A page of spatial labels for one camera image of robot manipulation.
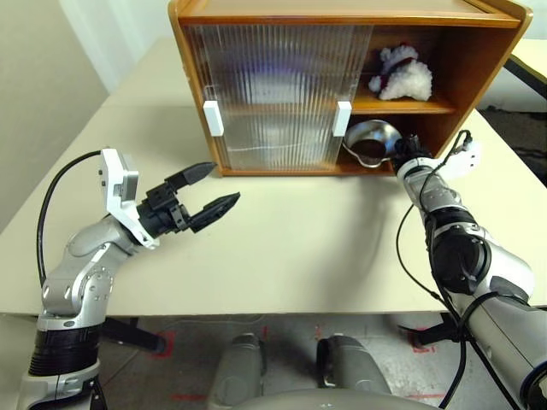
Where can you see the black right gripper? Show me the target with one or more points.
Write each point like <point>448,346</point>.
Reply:
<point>412,147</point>

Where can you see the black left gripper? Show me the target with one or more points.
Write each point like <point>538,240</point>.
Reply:
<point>162,211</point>

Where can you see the white plush toy with scarf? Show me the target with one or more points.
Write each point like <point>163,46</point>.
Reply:
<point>406,79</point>

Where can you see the ribbed clear sliding door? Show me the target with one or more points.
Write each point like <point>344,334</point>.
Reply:
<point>196,55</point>
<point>363,55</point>

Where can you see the purple tissue pack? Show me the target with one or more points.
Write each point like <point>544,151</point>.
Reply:
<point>271,70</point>

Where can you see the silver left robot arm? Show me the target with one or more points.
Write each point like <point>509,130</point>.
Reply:
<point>85,247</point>

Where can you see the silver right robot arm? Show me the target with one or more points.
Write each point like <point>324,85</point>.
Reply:
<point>470,260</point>

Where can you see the wooden cabinet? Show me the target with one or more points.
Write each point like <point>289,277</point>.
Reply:
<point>470,85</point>

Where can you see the beige side table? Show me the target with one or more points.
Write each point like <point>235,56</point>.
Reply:
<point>530,60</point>

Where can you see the black table leg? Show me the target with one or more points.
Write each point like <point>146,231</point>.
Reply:
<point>132,335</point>
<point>431,331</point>

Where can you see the grey right robot leg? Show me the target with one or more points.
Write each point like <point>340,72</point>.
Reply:
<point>350,363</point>

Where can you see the grey robot torso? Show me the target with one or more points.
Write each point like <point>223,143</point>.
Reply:
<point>333,401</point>

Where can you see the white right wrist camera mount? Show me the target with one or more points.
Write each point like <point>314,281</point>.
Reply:
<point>468,159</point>

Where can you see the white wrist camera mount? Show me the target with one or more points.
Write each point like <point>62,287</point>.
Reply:
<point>121,183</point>
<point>468,159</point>

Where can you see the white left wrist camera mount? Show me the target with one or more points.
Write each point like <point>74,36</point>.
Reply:
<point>121,183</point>

